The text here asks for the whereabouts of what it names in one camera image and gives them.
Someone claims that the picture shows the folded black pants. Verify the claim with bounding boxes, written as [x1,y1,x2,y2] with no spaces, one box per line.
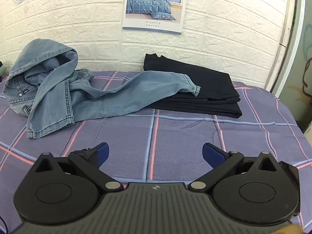
[143,53,243,119]

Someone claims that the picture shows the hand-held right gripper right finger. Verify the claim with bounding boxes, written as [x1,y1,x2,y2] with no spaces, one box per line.
[188,142,281,192]

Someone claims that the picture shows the cartoon printed door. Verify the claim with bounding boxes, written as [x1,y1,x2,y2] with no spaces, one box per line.
[280,23,312,133]

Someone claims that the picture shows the white door frame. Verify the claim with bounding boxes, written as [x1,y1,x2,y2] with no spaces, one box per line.
[265,0,308,98]

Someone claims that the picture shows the light blue denim pants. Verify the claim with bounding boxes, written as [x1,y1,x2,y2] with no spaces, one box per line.
[3,38,201,139]

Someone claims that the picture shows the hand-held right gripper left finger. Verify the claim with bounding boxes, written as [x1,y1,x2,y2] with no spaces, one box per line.
[35,142,124,192]

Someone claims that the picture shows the wall poster of bedding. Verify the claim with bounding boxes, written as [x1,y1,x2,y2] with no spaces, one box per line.
[122,0,190,35]

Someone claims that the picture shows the purple plaid bed sheet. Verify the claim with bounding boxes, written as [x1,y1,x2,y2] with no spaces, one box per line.
[0,70,312,234]

